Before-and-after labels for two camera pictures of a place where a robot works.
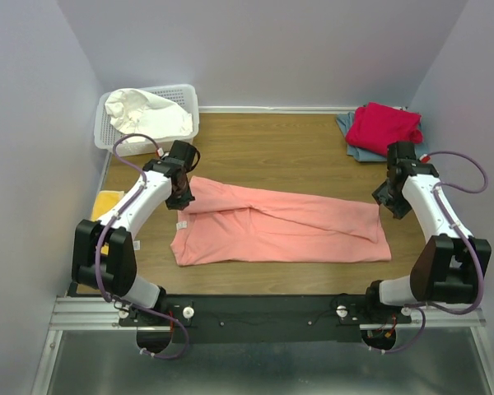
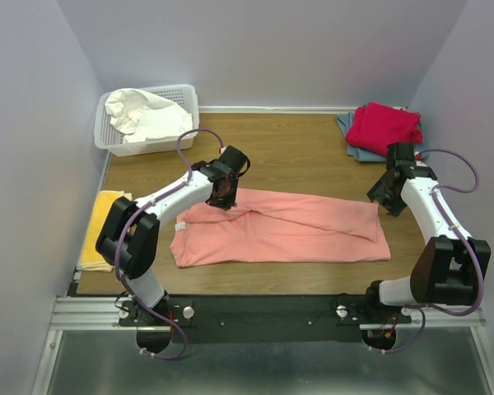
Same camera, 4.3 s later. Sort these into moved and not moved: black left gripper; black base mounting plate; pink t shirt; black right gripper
Moved: black left gripper
Not moved: pink t shirt; black base mounting plate; black right gripper
